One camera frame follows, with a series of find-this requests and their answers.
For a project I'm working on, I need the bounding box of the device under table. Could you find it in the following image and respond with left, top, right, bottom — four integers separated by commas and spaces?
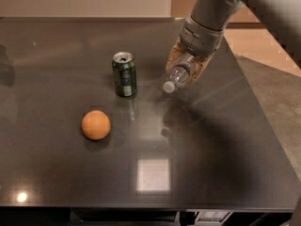
197, 211, 230, 223

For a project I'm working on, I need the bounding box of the green soda can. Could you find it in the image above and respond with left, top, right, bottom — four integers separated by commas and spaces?
112, 52, 136, 97

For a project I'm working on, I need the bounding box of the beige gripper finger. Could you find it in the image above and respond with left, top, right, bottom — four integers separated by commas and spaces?
187, 55, 213, 87
166, 39, 186, 73

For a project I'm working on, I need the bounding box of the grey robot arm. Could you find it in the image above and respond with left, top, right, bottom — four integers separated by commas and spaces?
166, 0, 301, 85

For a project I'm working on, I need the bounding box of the clear plastic water bottle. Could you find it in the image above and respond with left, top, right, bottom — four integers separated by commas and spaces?
163, 61, 192, 93

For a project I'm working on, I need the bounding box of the orange ball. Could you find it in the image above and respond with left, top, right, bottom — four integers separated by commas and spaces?
81, 110, 111, 140

